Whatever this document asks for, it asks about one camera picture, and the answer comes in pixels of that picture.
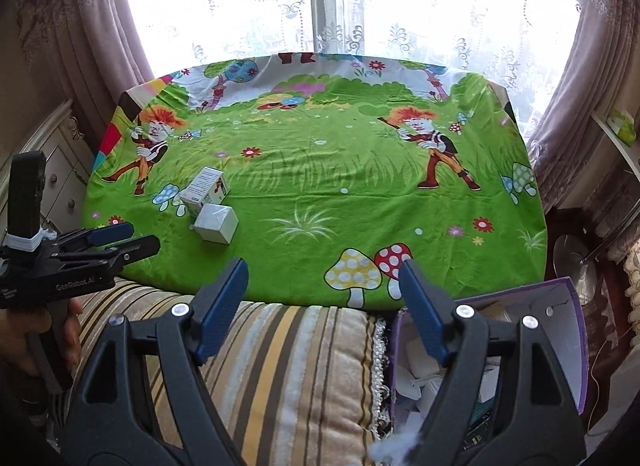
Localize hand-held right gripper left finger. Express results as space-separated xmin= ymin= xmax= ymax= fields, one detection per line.
xmin=62 ymin=257 xmax=249 ymax=466

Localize purple cardboard box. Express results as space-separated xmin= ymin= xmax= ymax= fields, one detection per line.
xmin=389 ymin=277 xmax=588 ymax=452

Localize person's left hand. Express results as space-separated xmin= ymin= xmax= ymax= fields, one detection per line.
xmin=0 ymin=300 xmax=84 ymax=377

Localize white cube carton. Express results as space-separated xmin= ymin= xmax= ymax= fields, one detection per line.
xmin=193 ymin=203 xmax=239 ymax=245

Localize striped plush cushion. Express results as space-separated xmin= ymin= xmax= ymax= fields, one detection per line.
xmin=50 ymin=273 xmax=396 ymax=466

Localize white medicine box red dots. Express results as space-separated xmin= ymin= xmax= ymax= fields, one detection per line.
xmin=179 ymin=167 xmax=230 ymax=217

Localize dark wooden furniture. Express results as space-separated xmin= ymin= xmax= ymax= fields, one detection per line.
xmin=545 ymin=206 xmax=628 ymax=347

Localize white carved nightstand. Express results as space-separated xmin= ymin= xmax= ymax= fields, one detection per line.
xmin=20 ymin=98 xmax=94 ymax=247

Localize green tissue box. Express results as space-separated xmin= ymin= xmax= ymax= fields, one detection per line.
xmin=606 ymin=108 xmax=639 ymax=141

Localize white lace curtain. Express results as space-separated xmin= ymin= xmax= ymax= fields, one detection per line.
xmin=120 ymin=0 xmax=581 ymax=111

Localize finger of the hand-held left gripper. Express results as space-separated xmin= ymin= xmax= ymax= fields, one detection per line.
xmin=50 ymin=222 xmax=135 ymax=253
xmin=60 ymin=235 xmax=161 ymax=274

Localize mauve patterned curtain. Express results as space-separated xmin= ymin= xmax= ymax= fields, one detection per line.
xmin=0 ymin=0 xmax=157 ymax=147
xmin=520 ymin=0 xmax=640 ymax=207

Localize cartoon printed green bedsheet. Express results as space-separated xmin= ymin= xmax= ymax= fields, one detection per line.
xmin=82 ymin=50 xmax=547 ymax=309

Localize white shelf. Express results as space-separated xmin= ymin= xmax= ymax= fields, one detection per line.
xmin=591 ymin=110 xmax=640 ymax=167

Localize silver round stand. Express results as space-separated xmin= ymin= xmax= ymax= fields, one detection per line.
xmin=552 ymin=233 xmax=599 ymax=307

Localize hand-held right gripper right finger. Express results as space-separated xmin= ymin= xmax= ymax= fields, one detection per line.
xmin=399 ymin=259 xmax=586 ymax=466

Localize cream lace cloth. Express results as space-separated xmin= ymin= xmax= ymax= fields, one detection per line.
xmin=622 ymin=246 xmax=640 ymax=333

